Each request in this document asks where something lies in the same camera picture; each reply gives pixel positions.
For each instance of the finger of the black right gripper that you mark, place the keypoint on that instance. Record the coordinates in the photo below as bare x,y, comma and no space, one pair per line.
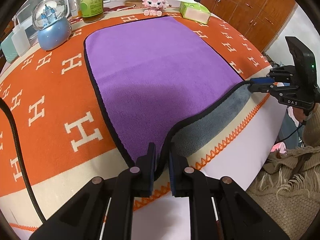
262,80
261,87

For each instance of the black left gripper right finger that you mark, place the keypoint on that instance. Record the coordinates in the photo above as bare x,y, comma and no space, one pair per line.
219,208

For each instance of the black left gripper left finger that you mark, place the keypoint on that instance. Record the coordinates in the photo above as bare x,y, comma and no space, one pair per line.
103,208

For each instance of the purple and grey towel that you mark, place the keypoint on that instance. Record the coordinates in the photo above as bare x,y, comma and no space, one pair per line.
152,78

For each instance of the beige knitted blanket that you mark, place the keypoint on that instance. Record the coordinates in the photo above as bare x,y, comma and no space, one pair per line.
287,187

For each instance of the wooden cabinet with shelves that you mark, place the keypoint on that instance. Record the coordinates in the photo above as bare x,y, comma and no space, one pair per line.
258,20

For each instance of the orange H-pattern tablecloth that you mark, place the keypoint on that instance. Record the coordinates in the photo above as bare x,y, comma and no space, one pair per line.
65,141

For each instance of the green tissue pack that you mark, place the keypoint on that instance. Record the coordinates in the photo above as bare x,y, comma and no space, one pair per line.
195,11

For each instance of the pink block toy figure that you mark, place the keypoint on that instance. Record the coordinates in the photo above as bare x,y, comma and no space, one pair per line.
154,7

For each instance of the mint green cup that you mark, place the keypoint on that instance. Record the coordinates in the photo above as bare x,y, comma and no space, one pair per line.
8,49

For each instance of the white squeeze bottle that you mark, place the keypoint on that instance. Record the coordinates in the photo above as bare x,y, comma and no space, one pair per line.
20,40

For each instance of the glass bottle green label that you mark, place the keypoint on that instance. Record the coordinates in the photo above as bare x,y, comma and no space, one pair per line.
92,10

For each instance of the blue snow globe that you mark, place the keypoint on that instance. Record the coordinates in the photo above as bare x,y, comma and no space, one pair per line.
49,18

